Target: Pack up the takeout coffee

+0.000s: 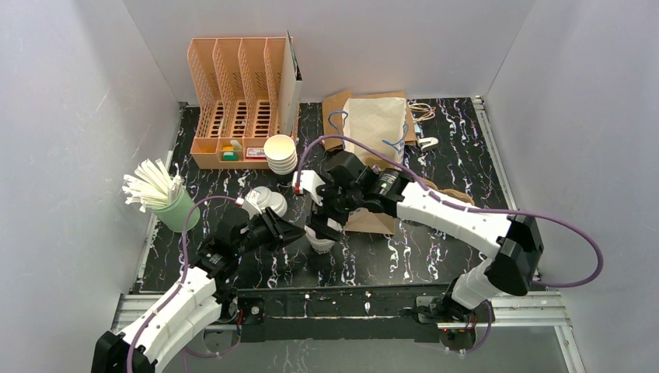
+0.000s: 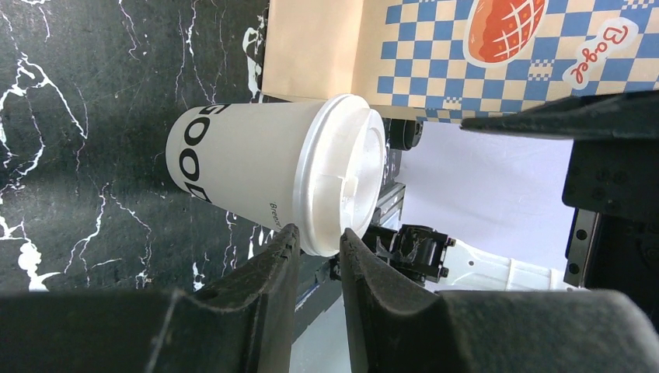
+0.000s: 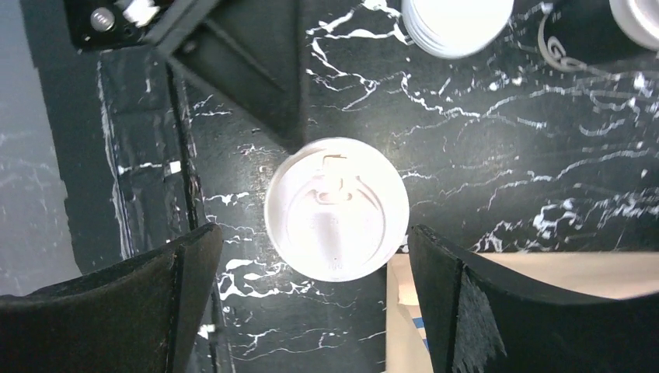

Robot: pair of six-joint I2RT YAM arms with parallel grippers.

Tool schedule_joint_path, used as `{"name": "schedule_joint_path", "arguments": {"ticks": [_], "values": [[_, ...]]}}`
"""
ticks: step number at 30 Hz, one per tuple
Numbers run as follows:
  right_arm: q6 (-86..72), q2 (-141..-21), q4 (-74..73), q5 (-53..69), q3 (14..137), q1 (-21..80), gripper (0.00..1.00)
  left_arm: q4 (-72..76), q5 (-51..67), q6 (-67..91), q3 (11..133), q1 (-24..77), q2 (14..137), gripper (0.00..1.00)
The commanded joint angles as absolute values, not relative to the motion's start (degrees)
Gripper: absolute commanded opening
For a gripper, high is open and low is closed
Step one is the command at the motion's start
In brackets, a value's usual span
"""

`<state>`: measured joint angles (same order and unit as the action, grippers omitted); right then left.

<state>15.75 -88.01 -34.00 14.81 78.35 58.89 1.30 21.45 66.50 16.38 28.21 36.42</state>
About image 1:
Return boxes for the stack of white cup lids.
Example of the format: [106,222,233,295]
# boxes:
[253,186,288,218]

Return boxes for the blue checkered paper bag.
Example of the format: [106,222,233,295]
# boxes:
[326,96,410,236]

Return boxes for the stack of white paper cups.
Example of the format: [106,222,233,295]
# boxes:
[263,134,298,175]

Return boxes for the brown pulp cup carrier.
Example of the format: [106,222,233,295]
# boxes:
[422,179,476,206]

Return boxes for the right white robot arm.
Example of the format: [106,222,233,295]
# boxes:
[294,151,543,310]

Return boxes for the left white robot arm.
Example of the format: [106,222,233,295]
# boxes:
[91,207,305,372]

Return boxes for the red sugar packet box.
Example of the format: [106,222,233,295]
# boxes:
[245,147,267,160]

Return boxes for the brown kraft paper bags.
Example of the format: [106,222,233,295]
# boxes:
[323,90,417,159]

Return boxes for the green yellow packets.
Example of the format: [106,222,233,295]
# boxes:
[221,139,243,162]

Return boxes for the white clip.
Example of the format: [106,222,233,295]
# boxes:
[416,137,439,152]

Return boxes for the grey folder in rack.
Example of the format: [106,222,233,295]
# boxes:
[278,32,303,136]

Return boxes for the green cup of straws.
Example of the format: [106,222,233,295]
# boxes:
[121,159,200,233]

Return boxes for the orange plastic file rack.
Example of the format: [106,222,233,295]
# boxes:
[187,36,299,169]

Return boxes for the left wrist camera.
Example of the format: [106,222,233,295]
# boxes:
[236,190,262,218]

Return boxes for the colourful bag handles bundle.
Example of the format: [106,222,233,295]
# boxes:
[408,103,436,124]

